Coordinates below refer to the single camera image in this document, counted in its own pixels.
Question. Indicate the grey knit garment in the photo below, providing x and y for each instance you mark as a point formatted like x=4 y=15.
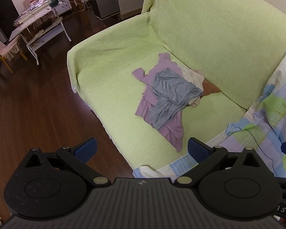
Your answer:
x=173 y=93

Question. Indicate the checkered blue green quilt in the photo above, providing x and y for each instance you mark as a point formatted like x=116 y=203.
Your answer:
x=263 y=126

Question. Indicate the cream white garment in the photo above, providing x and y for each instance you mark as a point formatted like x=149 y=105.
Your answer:
x=196 y=77

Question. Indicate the wooden chair pink cushion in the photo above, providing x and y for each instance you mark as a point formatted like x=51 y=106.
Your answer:
x=8 y=52

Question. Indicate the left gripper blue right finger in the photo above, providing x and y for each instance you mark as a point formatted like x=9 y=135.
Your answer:
x=198 y=150

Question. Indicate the lilac purple garment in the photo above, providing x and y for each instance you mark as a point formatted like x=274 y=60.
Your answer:
x=173 y=130

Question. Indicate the light green covered sofa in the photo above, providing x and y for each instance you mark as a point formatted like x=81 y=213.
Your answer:
x=237 y=44

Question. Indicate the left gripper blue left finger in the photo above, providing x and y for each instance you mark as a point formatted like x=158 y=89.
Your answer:
x=85 y=150

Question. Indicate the orange brown garment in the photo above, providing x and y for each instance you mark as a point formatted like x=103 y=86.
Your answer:
x=209 y=88

